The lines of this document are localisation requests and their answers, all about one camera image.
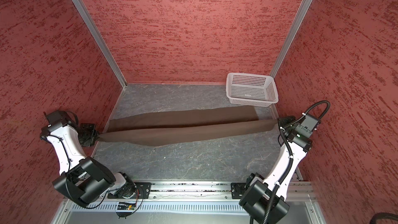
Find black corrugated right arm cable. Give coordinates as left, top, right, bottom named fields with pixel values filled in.
left=261, top=100, right=331, bottom=224

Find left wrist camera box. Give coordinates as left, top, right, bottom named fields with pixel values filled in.
left=44, top=110, right=79, bottom=128

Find aluminium front rail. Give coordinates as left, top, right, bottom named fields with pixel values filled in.
left=145, top=180, right=317, bottom=202

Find perforated white cable duct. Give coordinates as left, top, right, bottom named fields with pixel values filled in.
left=71, top=201, right=247, bottom=215

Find right aluminium corner post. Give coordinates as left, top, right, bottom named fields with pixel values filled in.
left=270, top=0, right=313, bottom=78

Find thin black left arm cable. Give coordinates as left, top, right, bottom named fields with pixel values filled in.
left=55, top=133, right=109, bottom=209

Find white plastic basket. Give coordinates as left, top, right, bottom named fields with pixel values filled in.
left=226, top=73, right=279, bottom=107

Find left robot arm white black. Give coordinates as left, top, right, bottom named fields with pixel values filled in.
left=40, top=123, right=139, bottom=209

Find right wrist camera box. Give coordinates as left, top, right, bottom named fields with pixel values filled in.
left=295, top=114, right=321, bottom=138

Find aluminium corner post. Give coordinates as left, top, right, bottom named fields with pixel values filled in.
left=72, top=0, right=128, bottom=90
left=270, top=0, right=313, bottom=78

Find brown trousers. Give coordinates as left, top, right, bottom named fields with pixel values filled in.
left=99, top=106, right=277, bottom=147

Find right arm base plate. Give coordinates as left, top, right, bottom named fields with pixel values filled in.
left=230, top=183, right=249, bottom=200

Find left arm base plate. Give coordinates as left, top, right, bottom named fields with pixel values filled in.
left=107, top=182, right=152, bottom=200

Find left aluminium corner post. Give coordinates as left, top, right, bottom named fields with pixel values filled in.
left=72, top=0, right=128, bottom=90

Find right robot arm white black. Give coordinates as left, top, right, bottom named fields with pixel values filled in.
left=239, top=114, right=319, bottom=224

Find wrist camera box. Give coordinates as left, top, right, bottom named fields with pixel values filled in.
left=44, top=110, right=79, bottom=128
left=295, top=114, right=321, bottom=138

